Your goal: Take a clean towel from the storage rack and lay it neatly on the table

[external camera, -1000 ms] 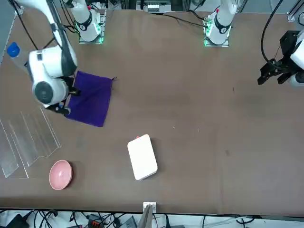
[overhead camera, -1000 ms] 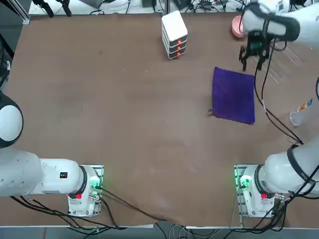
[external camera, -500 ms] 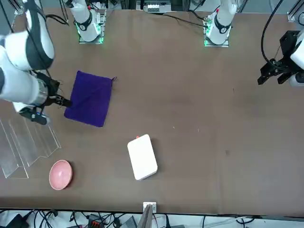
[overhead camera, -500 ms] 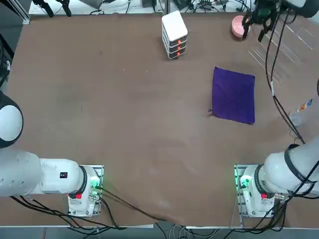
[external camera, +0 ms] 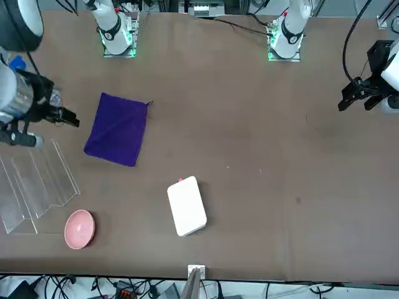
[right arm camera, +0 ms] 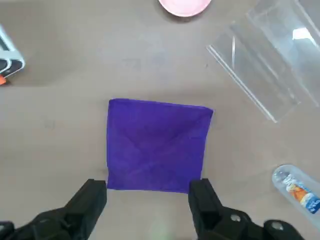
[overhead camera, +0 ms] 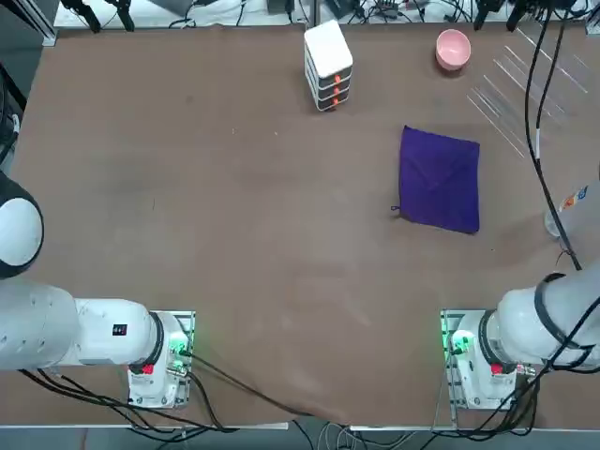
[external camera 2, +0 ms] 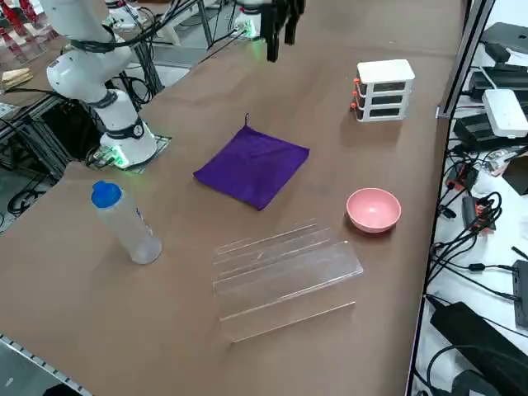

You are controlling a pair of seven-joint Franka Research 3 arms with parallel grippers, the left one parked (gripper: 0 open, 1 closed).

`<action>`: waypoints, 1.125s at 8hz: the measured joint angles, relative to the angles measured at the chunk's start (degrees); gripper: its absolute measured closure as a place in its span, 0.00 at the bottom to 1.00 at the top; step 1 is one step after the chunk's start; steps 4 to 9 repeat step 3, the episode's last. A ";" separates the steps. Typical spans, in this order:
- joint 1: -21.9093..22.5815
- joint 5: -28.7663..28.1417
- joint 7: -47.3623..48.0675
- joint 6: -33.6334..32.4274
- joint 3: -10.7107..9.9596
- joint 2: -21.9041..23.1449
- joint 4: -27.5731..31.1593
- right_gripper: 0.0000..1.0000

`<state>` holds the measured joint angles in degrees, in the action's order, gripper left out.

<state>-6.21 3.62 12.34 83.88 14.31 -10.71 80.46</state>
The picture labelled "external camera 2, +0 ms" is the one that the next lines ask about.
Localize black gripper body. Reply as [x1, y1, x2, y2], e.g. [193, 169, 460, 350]
[262, 0, 306, 20]

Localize purple microfibre towel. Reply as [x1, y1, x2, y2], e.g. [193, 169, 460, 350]
[192, 111, 311, 212]

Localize clear acrylic stepped rack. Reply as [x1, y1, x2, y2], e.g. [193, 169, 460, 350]
[210, 217, 365, 344]

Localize white mini drawer cabinet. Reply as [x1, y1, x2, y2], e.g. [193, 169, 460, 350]
[351, 59, 416, 124]

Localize grey drawer orange knob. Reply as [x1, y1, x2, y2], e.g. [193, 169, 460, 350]
[352, 76, 410, 94]
[351, 89, 409, 107]
[349, 102, 408, 121]

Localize pink bowl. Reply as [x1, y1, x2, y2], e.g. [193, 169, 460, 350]
[345, 187, 403, 234]

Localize dark power adapter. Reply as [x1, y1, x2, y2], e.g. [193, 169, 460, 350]
[453, 113, 498, 152]

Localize black flat box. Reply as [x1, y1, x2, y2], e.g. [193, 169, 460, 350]
[480, 22, 528, 54]

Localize black rectangular box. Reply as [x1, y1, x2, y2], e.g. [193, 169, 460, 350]
[469, 65, 528, 102]

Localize black orange connector device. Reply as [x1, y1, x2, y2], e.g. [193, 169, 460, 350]
[447, 164, 479, 191]

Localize white flat router box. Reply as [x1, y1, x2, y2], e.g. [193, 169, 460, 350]
[482, 88, 528, 139]

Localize clear bottle blue cap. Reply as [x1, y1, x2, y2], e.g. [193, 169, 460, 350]
[90, 179, 163, 266]

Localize clear shelf red items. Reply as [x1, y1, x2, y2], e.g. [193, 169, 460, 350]
[0, 0, 57, 67]

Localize stacked wooden blocks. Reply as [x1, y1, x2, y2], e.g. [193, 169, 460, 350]
[1, 68, 34, 91]

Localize black orange plug device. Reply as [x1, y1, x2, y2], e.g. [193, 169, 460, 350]
[460, 193, 501, 233]

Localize brown cardboard piece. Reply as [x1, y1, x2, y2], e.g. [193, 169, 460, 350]
[501, 152, 528, 195]

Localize black hub device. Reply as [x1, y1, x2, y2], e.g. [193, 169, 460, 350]
[511, 258, 528, 329]

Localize large black power adapter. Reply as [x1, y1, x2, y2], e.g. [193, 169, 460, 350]
[428, 300, 528, 396]

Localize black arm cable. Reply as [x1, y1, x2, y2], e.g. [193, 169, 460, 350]
[68, 0, 203, 54]

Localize aluminium camera post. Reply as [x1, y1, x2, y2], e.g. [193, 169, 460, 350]
[436, 0, 496, 120]

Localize aluminium frame structure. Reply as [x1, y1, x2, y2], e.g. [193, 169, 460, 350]
[0, 88, 73, 186]

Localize black cable with ferrite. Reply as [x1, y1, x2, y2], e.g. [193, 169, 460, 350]
[428, 247, 521, 302]

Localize aluminium table edge rail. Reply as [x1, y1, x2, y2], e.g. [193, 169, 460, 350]
[0, 333, 90, 396]

